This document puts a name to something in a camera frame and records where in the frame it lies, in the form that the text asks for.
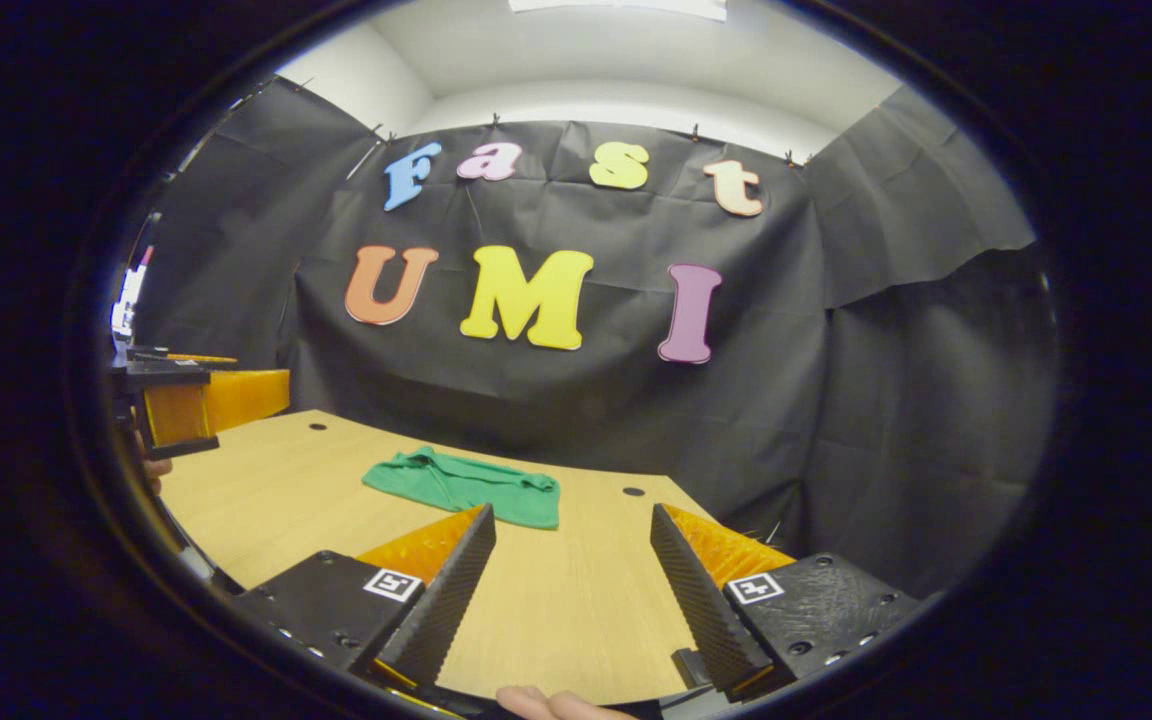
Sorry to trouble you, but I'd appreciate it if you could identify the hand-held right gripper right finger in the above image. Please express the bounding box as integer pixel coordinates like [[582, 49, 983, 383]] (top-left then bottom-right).
[[649, 502, 929, 703]]

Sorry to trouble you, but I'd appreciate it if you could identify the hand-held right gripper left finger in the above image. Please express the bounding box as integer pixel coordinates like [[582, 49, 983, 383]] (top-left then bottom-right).
[[231, 502, 499, 691]]

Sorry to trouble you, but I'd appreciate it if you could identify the green T-shirt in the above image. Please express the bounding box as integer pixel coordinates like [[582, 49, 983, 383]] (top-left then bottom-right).
[[362, 446, 562, 531]]

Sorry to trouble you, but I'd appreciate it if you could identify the computer monitor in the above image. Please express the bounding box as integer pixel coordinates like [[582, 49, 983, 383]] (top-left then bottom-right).
[[111, 245, 155, 346]]

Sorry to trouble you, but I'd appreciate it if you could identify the black backdrop cloth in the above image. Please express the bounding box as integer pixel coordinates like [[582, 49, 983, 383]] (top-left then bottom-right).
[[121, 75, 1059, 601]]

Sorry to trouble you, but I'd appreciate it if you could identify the white ceiling light panel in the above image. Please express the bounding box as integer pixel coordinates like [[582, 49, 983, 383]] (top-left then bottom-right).
[[509, 0, 729, 23]]

